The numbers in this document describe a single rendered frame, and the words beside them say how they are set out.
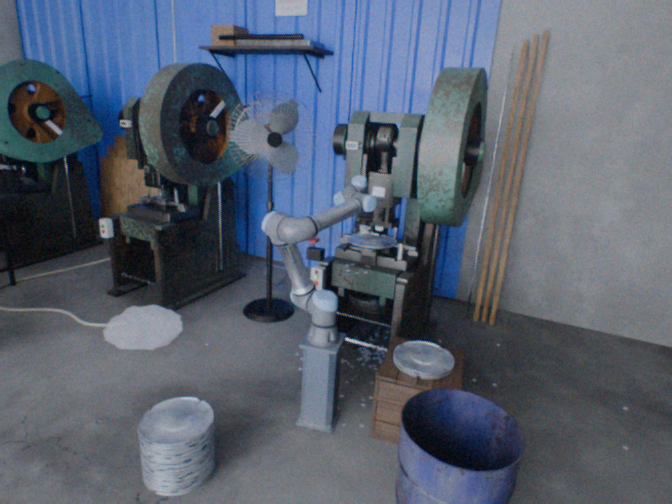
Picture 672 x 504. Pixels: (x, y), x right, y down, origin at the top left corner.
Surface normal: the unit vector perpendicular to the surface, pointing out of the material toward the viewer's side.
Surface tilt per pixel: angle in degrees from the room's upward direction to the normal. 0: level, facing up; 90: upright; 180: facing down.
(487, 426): 88
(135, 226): 90
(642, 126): 90
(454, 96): 52
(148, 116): 82
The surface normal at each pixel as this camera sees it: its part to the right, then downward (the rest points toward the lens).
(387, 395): -0.31, 0.27
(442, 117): -0.36, -0.13
